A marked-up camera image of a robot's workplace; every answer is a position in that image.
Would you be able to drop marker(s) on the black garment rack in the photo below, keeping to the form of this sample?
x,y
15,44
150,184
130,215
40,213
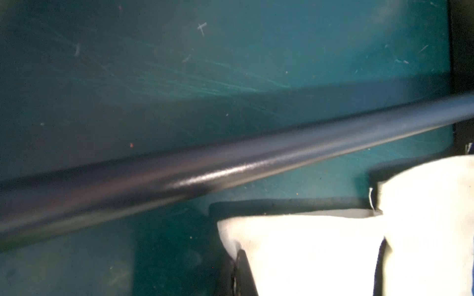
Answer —
x,y
114,108

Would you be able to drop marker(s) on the beige glove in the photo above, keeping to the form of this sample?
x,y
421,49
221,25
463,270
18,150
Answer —
x,y
324,253
428,212

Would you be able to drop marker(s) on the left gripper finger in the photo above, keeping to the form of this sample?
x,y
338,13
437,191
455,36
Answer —
x,y
235,277

